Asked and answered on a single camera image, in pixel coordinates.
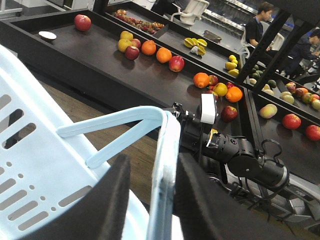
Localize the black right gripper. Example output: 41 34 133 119
164 102 210 153

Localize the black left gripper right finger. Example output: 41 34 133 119
174 152 315 240

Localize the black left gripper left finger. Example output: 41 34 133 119
24 154 131 240

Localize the light blue plastic basket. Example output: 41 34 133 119
0 47 183 240

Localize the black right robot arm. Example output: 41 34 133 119
168 103 320 230

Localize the orange near front apples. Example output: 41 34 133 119
193 72 210 89

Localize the red apple front left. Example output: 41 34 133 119
220 105 238 123

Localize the yellow round fruit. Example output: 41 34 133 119
213 82 228 97

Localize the red apple beside oranges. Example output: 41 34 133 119
168 55 185 73

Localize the orange middle right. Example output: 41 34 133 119
156 47 172 64

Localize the pale peach fruit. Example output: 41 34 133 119
259 103 278 119

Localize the white garlic bulb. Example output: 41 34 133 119
190 46 199 56

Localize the orange middle left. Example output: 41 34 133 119
141 40 157 56

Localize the black wooden display stand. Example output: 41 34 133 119
0 10 320 184

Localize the bright red apple left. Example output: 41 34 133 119
282 113 302 130

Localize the bright red apple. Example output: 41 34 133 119
282 113 302 130
304 125 320 141

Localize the seated person black shirt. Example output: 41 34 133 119
245 1 274 53

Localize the bright red apple right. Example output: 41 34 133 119
304 125 320 141

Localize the red apple near dish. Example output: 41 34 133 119
74 14 92 32

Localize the small white dish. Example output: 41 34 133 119
38 31 57 42

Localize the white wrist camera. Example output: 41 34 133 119
200 93 217 125

